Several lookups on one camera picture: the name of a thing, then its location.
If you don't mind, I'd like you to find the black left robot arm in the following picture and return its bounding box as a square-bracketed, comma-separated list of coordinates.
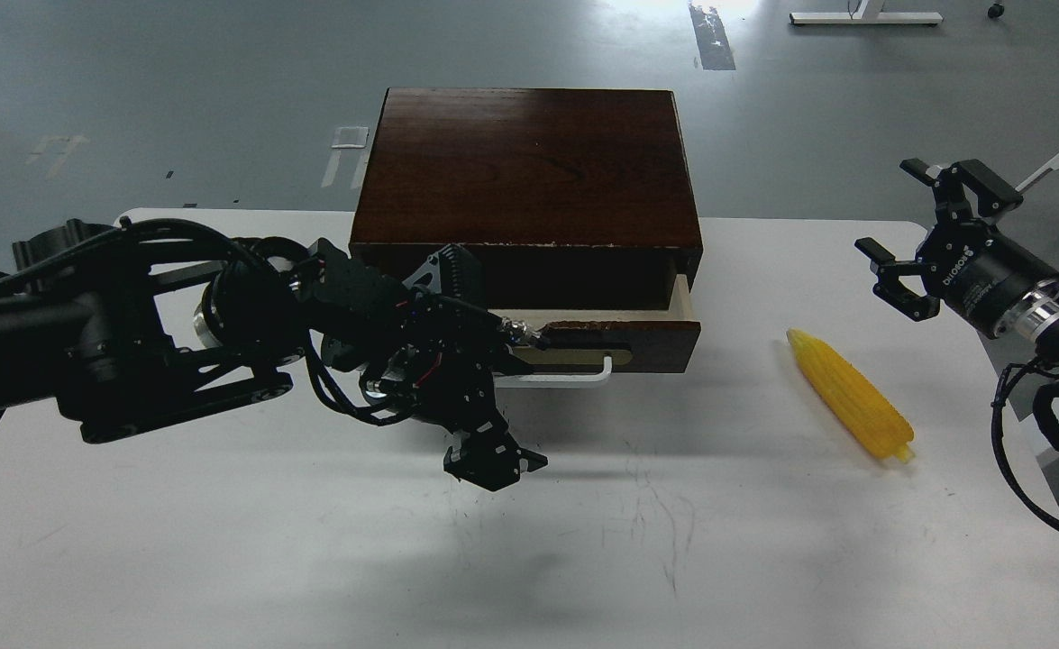
[0, 218, 548, 490]

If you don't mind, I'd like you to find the yellow corn cob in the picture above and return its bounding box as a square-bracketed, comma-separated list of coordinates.
[786, 328, 915, 463]

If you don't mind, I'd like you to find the dark wooden drawer cabinet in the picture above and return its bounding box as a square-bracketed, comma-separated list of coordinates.
[349, 87, 705, 311]

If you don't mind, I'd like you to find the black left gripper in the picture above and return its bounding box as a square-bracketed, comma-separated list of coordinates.
[359, 245, 552, 492]

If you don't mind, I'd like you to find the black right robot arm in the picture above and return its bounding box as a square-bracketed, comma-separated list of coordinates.
[854, 159, 1059, 452]

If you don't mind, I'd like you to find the wooden drawer with white handle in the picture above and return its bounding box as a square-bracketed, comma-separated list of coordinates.
[496, 274, 702, 387]

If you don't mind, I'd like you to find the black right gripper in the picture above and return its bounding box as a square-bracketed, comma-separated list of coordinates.
[854, 159, 1059, 340]

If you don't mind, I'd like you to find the white desk leg base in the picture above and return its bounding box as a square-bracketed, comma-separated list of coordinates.
[789, 1, 944, 26]

